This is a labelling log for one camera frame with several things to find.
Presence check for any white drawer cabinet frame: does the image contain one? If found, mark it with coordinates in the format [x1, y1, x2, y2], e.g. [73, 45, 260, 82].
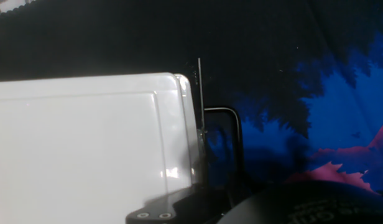
[0, 72, 183, 224]

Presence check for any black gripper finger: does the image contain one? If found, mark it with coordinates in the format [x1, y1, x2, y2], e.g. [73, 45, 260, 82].
[126, 57, 230, 224]

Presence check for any blue landscape print mat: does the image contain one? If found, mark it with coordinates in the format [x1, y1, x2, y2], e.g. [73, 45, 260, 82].
[0, 0, 383, 200]

